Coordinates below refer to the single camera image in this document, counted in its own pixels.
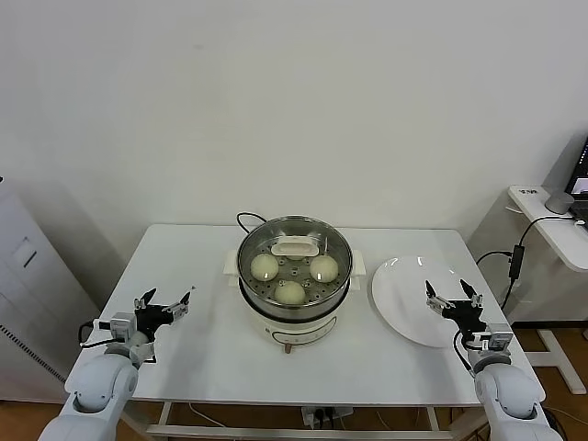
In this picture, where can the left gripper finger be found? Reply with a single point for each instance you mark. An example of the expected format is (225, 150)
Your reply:
(144, 301)
(178, 308)

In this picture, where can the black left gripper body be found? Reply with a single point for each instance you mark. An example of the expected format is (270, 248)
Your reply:
(149, 319)

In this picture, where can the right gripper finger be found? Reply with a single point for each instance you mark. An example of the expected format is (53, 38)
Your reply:
(473, 297)
(436, 303)

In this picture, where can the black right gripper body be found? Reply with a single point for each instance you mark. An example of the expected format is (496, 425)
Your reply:
(466, 317)

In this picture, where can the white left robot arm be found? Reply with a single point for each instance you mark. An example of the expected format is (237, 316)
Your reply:
(96, 390)

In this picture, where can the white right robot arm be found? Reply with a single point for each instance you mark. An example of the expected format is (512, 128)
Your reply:
(510, 399)

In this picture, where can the stainless steel steamer basket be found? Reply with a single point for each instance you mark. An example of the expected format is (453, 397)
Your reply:
(344, 271)

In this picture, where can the white round plate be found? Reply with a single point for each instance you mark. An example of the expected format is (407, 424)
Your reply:
(404, 298)

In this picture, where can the black power adapter box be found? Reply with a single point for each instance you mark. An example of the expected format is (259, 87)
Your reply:
(516, 263)

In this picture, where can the light grey cabinet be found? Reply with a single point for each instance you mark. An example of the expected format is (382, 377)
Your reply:
(27, 275)

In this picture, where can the cream electric cooker base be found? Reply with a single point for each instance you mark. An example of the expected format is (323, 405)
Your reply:
(298, 328)

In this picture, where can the grey cylinder speaker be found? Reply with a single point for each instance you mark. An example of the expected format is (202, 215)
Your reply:
(559, 203)

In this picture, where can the white power strip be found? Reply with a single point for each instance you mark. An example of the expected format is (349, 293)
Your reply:
(326, 415)

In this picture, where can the dark laptop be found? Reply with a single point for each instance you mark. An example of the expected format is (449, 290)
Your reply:
(581, 179)

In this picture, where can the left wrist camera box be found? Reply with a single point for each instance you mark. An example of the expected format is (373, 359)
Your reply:
(120, 327)

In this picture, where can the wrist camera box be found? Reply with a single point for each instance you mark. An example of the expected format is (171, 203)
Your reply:
(120, 327)
(498, 337)

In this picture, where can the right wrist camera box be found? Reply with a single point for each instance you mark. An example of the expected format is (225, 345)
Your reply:
(498, 337)

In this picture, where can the white table frame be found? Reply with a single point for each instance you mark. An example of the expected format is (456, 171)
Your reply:
(229, 431)

